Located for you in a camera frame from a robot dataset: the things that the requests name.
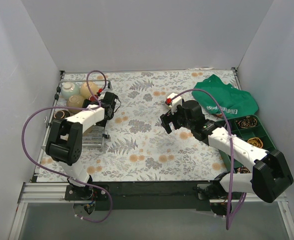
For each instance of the tan bowl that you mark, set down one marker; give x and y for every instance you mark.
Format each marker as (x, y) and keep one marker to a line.
(75, 104)

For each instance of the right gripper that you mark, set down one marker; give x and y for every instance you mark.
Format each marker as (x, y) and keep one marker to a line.
(171, 118)

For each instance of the floral table mat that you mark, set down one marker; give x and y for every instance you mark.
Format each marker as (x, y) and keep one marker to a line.
(138, 148)

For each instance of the dark brown bowl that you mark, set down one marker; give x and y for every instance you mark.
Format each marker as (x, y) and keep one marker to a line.
(60, 115)

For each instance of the green cloth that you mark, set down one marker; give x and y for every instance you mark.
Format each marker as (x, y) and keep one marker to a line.
(235, 103)

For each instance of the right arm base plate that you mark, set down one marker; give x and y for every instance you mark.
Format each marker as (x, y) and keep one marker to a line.
(212, 191)

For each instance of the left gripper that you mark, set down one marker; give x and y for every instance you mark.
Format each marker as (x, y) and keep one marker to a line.
(103, 122)

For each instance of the pale green bowl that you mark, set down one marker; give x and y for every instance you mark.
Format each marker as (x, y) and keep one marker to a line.
(69, 89)

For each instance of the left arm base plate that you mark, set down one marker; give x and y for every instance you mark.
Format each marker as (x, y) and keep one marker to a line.
(86, 193)

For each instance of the beige bowl at rack back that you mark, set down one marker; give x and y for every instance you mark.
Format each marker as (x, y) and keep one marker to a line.
(86, 90)

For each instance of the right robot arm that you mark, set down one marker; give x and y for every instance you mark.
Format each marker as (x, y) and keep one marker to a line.
(269, 174)

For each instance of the aluminium frame rail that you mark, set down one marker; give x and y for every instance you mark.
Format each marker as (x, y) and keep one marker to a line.
(144, 195)

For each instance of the metal wire dish rack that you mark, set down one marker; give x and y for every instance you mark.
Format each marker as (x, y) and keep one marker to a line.
(93, 138)

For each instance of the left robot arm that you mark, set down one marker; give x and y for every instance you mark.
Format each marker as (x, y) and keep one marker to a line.
(65, 140)

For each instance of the green compartment tray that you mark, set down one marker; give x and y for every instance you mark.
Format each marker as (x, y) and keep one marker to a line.
(250, 140)

